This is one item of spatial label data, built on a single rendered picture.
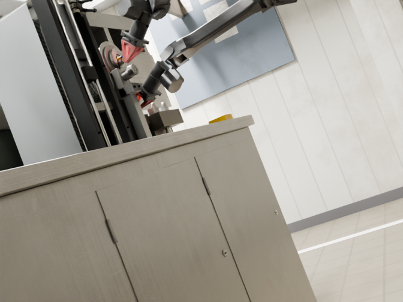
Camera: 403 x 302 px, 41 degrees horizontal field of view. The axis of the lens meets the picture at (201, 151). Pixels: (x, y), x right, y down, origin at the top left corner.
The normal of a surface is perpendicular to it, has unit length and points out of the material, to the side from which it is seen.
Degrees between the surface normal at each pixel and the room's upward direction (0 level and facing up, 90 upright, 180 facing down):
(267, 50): 90
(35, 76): 90
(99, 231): 90
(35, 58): 90
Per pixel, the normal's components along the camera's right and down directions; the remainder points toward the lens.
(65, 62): -0.43, 0.14
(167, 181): 0.83, -0.33
